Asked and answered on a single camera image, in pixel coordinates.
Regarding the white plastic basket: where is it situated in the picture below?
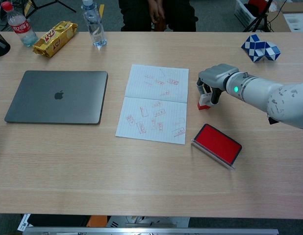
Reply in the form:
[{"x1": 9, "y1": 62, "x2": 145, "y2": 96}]
[{"x1": 234, "y1": 0, "x2": 259, "y2": 29}]

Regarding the brown cardboard box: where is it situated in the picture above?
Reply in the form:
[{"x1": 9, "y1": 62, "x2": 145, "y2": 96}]
[{"x1": 265, "y1": 2, "x2": 303, "y2": 33}]

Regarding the red and white stamp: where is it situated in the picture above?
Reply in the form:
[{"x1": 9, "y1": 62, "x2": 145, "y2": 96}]
[{"x1": 197, "y1": 93, "x2": 212, "y2": 111}]

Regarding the black box under table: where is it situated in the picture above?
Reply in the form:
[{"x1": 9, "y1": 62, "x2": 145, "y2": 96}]
[{"x1": 27, "y1": 214, "x2": 90, "y2": 227}]

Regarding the plastic bottle with red label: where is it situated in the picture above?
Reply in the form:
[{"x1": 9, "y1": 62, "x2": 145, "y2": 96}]
[{"x1": 0, "y1": 1, "x2": 39, "y2": 47}]

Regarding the orange part under table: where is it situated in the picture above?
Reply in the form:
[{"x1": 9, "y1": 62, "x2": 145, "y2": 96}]
[{"x1": 87, "y1": 215, "x2": 108, "y2": 228}]

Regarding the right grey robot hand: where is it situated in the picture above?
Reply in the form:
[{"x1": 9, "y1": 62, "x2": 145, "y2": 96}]
[{"x1": 196, "y1": 64, "x2": 240, "y2": 111}]

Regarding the red ink pad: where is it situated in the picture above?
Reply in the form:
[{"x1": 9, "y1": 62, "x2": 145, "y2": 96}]
[{"x1": 191, "y1": 123, "x2": 243, "y2": 170}]

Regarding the white paper label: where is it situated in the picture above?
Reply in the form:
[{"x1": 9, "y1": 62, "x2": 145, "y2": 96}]
[{"x1": 17, "y1": 213, "x2": 33, "y2": 232}]

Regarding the black tripod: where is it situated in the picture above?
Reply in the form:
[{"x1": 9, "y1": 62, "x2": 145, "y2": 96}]
[
  {"x1": 242, "y1": 0, "x2": 275, "y2": 33},
  {"x1": 19, "y1": 0, "x2": 77, "y2": 19}
]

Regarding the white foam insert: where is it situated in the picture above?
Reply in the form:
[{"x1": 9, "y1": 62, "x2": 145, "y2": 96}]
[{"x1": 282, "y1": 12, "x2": 303, "y2": 34}]

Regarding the seated person in black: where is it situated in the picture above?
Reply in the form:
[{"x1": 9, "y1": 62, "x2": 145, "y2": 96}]
[{"x1": 118, "y1": 0, "x2": 199, "y2": 32}]

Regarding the gold snack packet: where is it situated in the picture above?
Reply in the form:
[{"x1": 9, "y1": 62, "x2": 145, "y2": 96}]
[{"x1": 32, "y1": 21, "x2": 78, "y2": 58}]

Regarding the white device under table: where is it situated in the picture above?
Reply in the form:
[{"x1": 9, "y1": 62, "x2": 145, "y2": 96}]
[{"x1": 106, "y1": 215, "x2": 191, "y2": 228}]

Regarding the open lined notebook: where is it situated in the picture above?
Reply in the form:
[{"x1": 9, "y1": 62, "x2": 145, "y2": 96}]
[{"x1": 115, "y1": 64, "x2": 190, "y2": 145}]

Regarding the grey closed laptop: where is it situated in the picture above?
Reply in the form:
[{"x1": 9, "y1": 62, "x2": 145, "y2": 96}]
[{"x1": 4, "y1": 70, "x2": 109, "y2": 126}]

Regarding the blue white snake puzzle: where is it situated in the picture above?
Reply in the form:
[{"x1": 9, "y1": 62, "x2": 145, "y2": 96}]
[{"x1": 241, "y1": 34, "x2": 282, "y2": 64}]

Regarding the aluminium rail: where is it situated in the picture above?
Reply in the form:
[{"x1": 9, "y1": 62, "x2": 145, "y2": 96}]
[{"x1": 22, "y1": 227, "x2": 279, "y2": 235}]

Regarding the red object in basket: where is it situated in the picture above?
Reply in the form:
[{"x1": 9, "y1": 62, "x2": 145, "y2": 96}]
[{"x1": 248, "y1": 0, "x2": 271, "y2": 13}]

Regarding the clear plastic water bottle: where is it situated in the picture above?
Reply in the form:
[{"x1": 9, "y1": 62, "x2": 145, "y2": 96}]
[{"x1": 80, "y1": 0, "x2": 108, "y2": 48}]

